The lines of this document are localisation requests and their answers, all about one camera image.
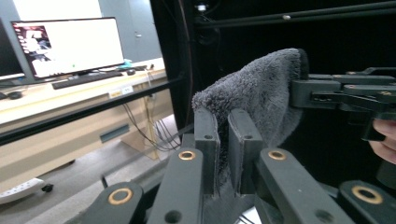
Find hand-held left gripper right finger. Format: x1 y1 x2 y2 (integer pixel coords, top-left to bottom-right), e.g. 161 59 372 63
227 108 265 194

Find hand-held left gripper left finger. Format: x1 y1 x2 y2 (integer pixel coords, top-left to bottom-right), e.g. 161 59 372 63
193 106 221 196

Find dark grey fluffy towel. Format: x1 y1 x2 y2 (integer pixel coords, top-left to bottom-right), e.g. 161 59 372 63
191 47 304 190

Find teal desk item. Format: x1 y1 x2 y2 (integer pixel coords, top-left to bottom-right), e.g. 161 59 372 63
119 58 134 70

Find black keyboard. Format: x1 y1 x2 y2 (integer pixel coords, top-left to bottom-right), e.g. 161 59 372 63
50 70 124 91

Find light wooden desk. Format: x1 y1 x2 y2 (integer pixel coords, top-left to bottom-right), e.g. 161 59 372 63
0 57 177 194

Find lit computer monitor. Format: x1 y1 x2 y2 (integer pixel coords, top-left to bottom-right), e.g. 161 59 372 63
11 17 126 79

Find white power strip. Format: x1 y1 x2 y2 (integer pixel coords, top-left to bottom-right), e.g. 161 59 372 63
0 177 54 206

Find dark computer monitor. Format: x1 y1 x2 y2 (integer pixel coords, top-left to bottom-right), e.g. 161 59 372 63
0 18 26 82

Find hanging desk cables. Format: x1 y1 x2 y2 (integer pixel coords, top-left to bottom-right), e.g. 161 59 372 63
122 66 183 153

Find black frame crossbar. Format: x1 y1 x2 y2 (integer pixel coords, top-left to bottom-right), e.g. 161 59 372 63
0 77 186 147

